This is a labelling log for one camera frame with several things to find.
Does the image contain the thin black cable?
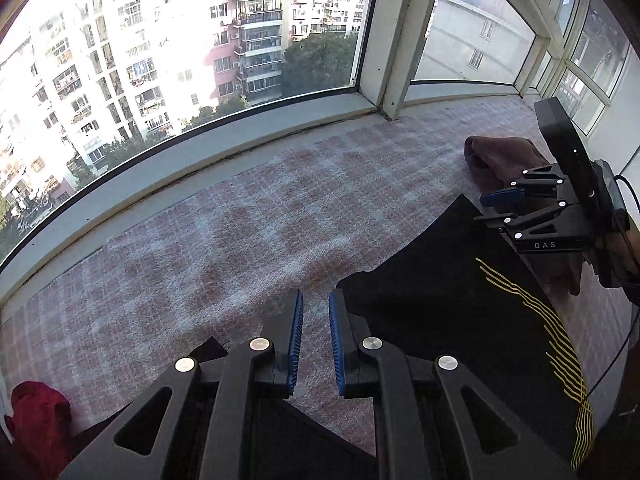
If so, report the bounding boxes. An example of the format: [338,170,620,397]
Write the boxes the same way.
[585,172,640,411]

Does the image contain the white window frame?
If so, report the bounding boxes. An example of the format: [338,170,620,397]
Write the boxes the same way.
[0,0,640,306]

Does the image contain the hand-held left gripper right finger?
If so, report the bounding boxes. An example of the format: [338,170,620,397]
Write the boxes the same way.
[327,288,577,480]

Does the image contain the pink plaid blanket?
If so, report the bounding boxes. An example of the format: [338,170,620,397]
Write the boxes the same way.
[0,95,640,461]

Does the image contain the brown garment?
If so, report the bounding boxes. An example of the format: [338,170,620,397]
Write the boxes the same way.
[463,135,583,297]

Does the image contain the apartment buildings outside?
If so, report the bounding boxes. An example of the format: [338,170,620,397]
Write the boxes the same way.
[0,0,536,261]

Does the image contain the green trees outside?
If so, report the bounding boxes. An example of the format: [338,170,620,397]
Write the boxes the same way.
[0,32,361,261]

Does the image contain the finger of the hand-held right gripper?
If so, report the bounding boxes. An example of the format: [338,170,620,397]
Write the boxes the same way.
[479,163,569,208]
[473,200,596,256]

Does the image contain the black sport shirt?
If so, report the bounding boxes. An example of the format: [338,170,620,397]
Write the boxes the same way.
[72,194,597,480]

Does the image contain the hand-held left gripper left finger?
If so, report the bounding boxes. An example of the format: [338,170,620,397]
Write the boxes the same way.
[59,288,305,480]

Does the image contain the dark red garment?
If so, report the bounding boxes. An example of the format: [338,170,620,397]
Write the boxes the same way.
[9,381,75,480]

